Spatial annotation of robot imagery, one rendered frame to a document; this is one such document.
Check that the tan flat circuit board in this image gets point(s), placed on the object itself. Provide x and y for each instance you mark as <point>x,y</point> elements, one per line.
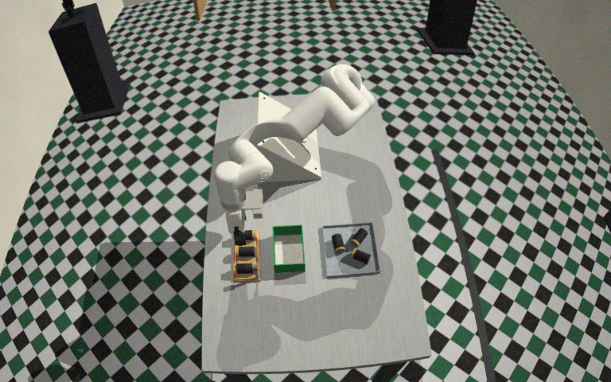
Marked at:
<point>249,259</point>

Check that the green open box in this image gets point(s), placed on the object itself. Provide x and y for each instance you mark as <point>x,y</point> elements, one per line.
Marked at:
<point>289,249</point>

